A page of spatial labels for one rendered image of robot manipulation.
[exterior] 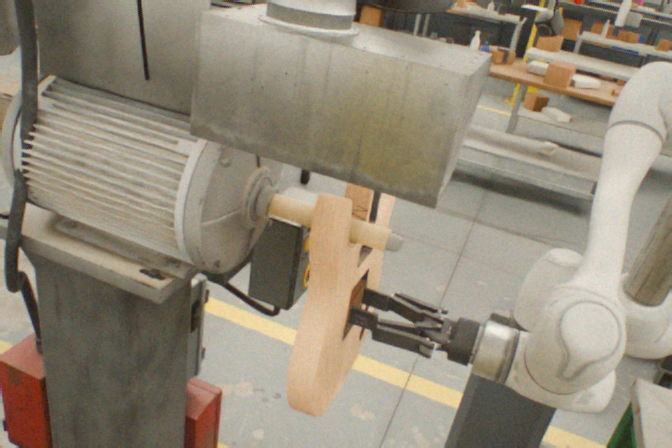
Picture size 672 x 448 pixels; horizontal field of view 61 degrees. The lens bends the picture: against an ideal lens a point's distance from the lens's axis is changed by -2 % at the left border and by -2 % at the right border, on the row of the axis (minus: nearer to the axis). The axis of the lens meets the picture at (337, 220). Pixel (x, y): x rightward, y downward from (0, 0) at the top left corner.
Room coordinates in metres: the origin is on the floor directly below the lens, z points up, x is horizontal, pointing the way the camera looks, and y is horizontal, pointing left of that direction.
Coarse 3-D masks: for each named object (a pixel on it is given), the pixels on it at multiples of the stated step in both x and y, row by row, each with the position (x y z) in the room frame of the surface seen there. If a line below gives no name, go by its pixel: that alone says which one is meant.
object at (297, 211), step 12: (276, 204) 0.76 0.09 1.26; (288, 204) 0.76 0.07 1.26; (300, 204) 0.76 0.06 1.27; (288, 216) 0.75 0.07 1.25; (300, 216) 0.75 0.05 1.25; (312, 216) 0.74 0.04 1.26; (360, 228) 0.72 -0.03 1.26; (372, 228) 0.73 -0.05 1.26; (384, 228) 0.73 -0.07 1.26; (360, 240) 0.72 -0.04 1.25; (372, 240) 0.71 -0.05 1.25; (384, 240) 0.71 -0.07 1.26
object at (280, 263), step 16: (288, 192) 1.11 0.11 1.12; (304, 192) 1.12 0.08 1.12; (272, 224) 0.98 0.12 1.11; (288, 224) 0.97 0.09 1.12; (272, 240) 0.98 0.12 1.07; (288, 240) 0.97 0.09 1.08; (304, 240) 0.98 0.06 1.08; (256, 256) 0.99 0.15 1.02; (272, 256) 0.98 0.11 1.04; (288, 256) 0.97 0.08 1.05; (304, 256) 1.00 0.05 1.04; (256, 272) 0.99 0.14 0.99; (272, 272) 0.98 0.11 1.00; (288, 272) 0.97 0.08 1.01; (304, 272) 1.01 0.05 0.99; (224, 288) 1.00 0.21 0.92; (256, 288) 0.99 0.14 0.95; (272, 288) 0.98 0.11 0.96; (288, 288) 0.97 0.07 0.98; (304, 288) 1.03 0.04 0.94; (256, 304) 1.01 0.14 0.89; (272, 304) 0.97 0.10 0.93; (288, 304) 0.97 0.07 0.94
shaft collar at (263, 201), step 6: (264, 186) 0.78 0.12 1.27; (264, 192) 0.77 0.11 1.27; (270, 192) 0.77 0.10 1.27; (276, 192) 0.78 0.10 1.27; (258, 198) 0.76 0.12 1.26; (264, 198) 0.76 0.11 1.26; (270, 198) 0.76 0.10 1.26; (258, 204) 0.76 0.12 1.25; (264, 204) 0.76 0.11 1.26; (258, 210) 0.76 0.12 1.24; (264, 210) 0.75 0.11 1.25; (264, 216) 0.76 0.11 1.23; (270, 216) 0.77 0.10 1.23
